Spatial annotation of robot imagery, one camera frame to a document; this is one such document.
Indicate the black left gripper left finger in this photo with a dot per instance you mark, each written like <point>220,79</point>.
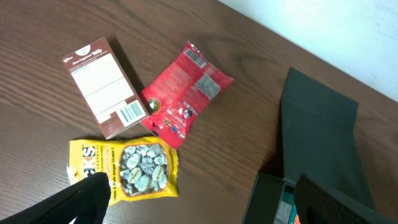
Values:
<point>83,202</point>

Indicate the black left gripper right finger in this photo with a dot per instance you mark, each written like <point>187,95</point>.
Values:
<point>319,203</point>

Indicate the teal Chunkies snack box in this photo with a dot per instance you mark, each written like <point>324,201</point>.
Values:
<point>287,211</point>

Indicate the black gift box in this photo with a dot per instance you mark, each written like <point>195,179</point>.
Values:
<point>315,138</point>

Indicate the brown and white snack box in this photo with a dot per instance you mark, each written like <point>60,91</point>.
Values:
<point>102,82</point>

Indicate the red candy bag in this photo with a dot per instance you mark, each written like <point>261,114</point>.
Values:
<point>180,93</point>

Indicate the yellow candy bag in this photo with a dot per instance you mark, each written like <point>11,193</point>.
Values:
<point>138,169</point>

